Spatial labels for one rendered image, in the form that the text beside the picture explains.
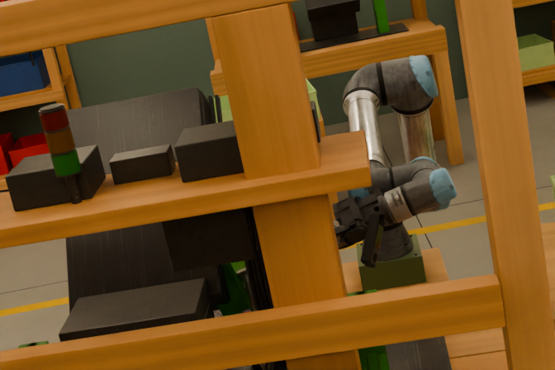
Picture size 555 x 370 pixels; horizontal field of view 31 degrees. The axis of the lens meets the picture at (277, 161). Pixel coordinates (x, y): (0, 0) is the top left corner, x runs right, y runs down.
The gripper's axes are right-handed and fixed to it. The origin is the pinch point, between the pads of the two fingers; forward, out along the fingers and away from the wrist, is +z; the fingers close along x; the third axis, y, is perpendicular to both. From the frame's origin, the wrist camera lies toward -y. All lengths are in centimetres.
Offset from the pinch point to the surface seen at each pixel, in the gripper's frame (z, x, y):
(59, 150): 27, 61, 12
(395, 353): -4.8, -31.0, -19.7
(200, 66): 132, -408, 375
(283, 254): -2.6, 35.9, -14.9
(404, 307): -19.5, 26.8, -30.5
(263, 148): -9, 50, 0
